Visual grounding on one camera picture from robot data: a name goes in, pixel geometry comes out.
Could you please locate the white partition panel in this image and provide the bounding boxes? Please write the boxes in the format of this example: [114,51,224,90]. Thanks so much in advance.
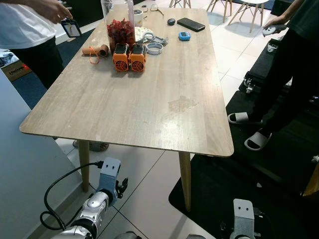
[0,70,83,239]

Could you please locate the light wooden table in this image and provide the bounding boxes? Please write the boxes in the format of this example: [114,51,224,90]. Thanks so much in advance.
[19,6,235,212]

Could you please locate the white plate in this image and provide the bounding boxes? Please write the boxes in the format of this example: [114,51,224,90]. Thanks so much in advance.
[135,27,155,43]

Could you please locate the white chair wooden legs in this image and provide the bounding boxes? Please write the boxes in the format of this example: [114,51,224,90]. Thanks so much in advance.
[228,0,271,25]

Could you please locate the white-shirted person's hand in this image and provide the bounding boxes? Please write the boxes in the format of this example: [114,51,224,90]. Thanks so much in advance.
[35,0,73,23]

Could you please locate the black wheeled equipment case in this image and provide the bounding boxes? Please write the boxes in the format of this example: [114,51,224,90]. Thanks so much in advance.
[241,37,300,98]

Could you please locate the white mug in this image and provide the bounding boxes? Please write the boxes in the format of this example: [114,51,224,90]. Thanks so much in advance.
[133,9,146,26]

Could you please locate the person in white shirt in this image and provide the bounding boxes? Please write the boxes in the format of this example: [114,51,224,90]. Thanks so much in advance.
[0,0,73,90]

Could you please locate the grey plastic gadget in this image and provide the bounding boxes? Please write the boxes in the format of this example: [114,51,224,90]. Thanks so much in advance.
[144,33,168,46]

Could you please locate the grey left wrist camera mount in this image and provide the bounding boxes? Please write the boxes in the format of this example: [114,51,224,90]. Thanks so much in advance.
[97,158,122,207]

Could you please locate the grey game controller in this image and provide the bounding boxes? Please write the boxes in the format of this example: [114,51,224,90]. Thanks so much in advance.
[263,24,289,37]

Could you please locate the white black slipper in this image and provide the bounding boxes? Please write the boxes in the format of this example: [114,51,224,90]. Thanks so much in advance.
[244,130,273,151]
[228,112,250,124]

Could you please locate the thin-framed glasses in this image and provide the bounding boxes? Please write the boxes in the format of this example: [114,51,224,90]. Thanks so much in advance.
[146,4,165,16]

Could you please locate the grey shoe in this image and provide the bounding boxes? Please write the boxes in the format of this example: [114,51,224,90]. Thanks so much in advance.
[74,140,110,152]

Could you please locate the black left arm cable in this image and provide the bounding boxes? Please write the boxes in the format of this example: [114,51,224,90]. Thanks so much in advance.
[40,160,105,231]

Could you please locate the black floor mat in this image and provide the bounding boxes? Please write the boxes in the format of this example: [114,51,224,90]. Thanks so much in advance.
[168,35,319,239]

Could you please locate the black-clothed person's hand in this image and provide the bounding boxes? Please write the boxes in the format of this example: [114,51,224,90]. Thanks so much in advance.
[270,15,291,27]

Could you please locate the brown cardboard box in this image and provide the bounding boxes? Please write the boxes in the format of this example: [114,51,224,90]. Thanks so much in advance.
[0,59,31,83]

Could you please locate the person in black clothes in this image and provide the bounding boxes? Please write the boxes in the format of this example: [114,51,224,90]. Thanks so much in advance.
[249,0,319,137]

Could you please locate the brown roll with orange loop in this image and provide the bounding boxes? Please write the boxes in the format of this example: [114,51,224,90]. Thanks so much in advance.
[82,44,110,64]

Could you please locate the grey robot left foot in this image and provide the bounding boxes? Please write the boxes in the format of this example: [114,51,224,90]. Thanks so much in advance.
[112,231,144,239]

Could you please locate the black smartphone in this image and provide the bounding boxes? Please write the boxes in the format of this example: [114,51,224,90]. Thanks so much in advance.
[177,18,206,33]

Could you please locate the glass jar with red contents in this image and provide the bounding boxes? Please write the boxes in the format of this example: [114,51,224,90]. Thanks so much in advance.
[101,0,136,50]

